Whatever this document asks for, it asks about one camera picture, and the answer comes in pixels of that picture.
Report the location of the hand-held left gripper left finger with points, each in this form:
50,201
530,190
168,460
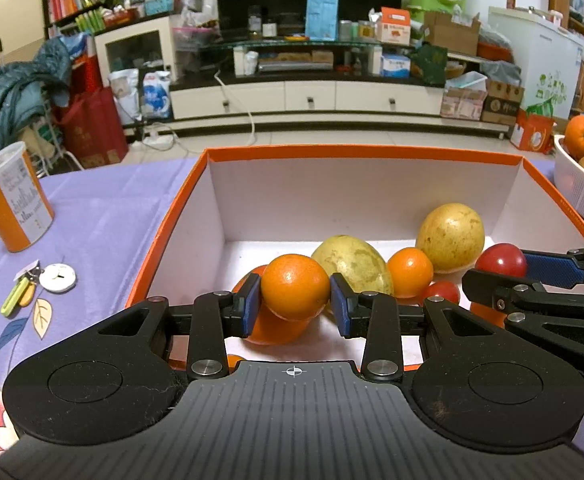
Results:
252,307

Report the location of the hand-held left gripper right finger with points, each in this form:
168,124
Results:
342,307

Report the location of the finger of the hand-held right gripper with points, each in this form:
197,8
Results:
552,265
482,282

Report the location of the red tomato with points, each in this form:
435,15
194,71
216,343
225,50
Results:
501,260
442,291

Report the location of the small orange tangerine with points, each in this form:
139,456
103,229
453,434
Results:
235,360
410,272
295,287

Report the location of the orange cardboard box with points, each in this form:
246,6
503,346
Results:
347,195

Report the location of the white bowl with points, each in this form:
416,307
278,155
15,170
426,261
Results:
582,195

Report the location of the orange gift box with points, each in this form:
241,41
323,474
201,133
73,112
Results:
534,135

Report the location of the dark brown carton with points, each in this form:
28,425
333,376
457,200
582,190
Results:
502,107

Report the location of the purple floral tablecloth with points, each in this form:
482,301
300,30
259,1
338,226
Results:
101,220

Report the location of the pink patterned carton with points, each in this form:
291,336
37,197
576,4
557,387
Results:
462,107

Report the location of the white round disc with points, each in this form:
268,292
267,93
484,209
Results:
57,280

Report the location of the white television cabinet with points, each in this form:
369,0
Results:
312,97

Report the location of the white chest freezer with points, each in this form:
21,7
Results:
537,50

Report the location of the dark green gift bag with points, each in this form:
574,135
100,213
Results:
432,65

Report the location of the white blue flour sack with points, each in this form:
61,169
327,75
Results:
157,95

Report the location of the blue white mask box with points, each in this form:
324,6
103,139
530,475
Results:
396,66

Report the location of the red tote bag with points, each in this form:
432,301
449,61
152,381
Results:
91,130

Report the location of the white plastic jug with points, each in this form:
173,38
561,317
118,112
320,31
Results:
246,64

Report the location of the open cardboard box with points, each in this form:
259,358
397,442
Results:
452,37

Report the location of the white plastic sack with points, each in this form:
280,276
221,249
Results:
124,95

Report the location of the orange white canister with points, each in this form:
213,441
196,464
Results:
16,205

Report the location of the glass television shelf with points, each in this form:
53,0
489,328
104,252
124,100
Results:
322,45

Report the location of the orange white carton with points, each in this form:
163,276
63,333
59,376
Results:
394,27

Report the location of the small white label jar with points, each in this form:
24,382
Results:
270,29

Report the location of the clear plastic bag bundle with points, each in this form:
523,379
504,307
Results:
194,30

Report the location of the dark glass jar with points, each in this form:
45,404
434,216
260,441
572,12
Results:
255,22

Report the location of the light blue paper bag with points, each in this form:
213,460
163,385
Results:
322,17

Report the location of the white glass door cabinet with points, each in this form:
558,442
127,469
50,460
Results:
101,55

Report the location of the teal tissue box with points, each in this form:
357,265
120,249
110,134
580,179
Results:
159,6

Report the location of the blue padded jacket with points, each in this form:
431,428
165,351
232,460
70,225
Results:
6,100

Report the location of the beige standing air conditioner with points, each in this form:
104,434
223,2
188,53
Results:
19,10

